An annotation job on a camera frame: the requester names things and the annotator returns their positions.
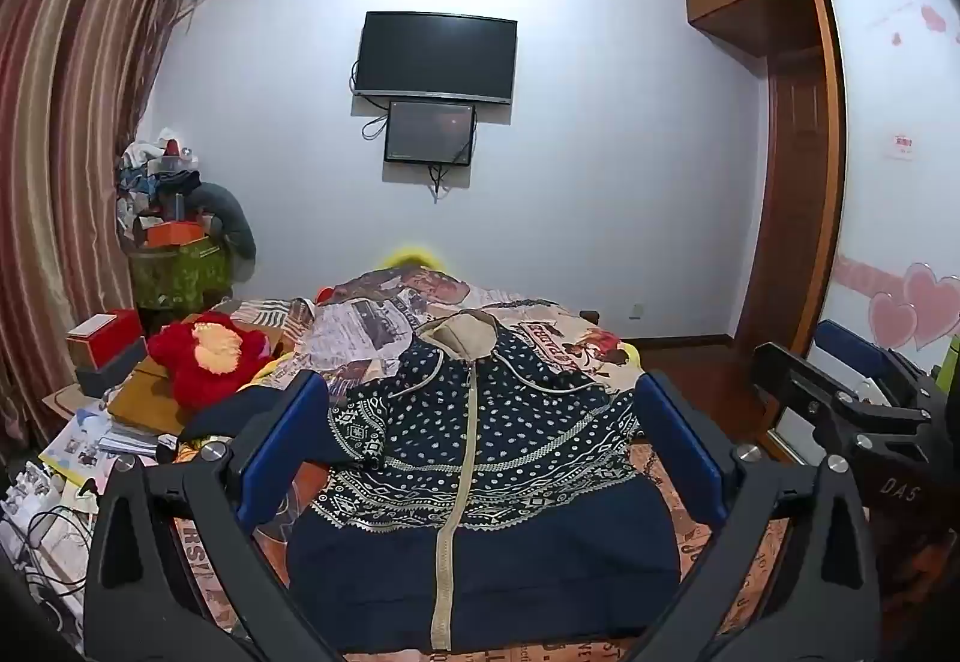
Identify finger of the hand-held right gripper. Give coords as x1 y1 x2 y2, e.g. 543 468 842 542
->
752 341 852 425
881 347 947 410

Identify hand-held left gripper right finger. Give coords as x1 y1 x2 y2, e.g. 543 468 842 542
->
628 369 883 662

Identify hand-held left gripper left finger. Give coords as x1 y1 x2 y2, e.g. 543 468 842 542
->
82 369 340 662

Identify navy patterned zip hoodie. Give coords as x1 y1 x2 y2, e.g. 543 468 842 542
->
180 309 683 655

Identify pile of clothes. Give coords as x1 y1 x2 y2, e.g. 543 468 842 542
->
115 126 203 236

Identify blue storage box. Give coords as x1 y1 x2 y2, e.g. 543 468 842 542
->
814 319 912 402

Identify red plush toy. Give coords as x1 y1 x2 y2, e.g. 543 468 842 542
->
146 311 271 408

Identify newspaper print blanket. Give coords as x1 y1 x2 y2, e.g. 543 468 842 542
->
176 263 796 662

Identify brown wooden board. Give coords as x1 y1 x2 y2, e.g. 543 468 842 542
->
105 351 197 440

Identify white heart sliding door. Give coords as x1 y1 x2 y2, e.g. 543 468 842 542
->
765 0 960 468

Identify brown wooden door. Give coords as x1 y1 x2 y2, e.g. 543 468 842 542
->
739 51 827 352

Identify dark grey box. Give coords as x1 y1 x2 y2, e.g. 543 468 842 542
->
73 336 149 397

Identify pile of papers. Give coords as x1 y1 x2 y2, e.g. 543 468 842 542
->
37 407 181 491

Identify green patterned storage box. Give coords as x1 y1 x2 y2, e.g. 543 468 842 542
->
129 240 235 314

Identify red box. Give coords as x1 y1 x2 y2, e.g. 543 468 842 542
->
66 308 143 369

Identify yellow cushion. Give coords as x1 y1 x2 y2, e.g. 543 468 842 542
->
379 247 451 273

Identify grey long pillow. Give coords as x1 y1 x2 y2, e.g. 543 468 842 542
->
184 180 258 281

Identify orange box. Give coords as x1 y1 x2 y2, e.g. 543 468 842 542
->
145 221 205 248

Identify striped brown curtain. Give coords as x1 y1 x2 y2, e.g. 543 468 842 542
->
0 0 205 461

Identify tangled black cables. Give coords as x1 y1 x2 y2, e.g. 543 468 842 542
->
11 501 95 607

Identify black television cable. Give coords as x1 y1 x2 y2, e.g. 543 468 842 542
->
348 58 391 143

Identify small black wall monitor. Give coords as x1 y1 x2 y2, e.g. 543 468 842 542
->
383 99 478 167

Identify black wall television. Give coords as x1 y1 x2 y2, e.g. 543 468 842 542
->
352 10 518 107

